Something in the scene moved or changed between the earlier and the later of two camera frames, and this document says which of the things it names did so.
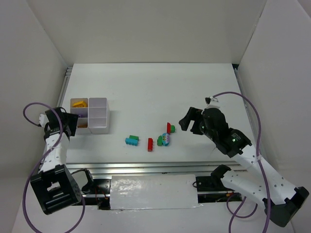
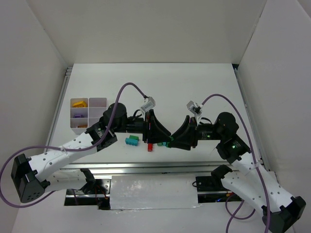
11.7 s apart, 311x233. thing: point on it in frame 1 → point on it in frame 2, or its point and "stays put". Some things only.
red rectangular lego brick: x=150 y=144 stays put
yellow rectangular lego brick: x=80 y=104 stays put
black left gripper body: x=72 y=120 → x=147 y=126
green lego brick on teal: x=134 y=137 stays put
